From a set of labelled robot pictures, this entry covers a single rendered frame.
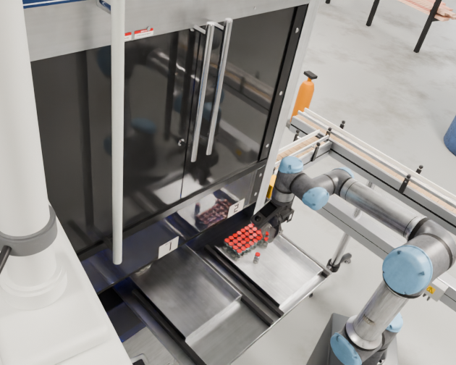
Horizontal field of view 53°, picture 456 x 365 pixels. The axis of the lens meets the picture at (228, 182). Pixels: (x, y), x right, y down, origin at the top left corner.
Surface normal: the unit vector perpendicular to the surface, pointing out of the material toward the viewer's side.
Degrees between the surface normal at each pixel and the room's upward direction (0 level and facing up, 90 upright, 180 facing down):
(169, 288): 0
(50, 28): 90
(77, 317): 0
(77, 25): 90
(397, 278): 82
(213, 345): 0
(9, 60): 90
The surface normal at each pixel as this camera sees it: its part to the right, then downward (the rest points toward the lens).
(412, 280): -0.79, 0.16
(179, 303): 0.15, -0.76
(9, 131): 0.48, 0.62
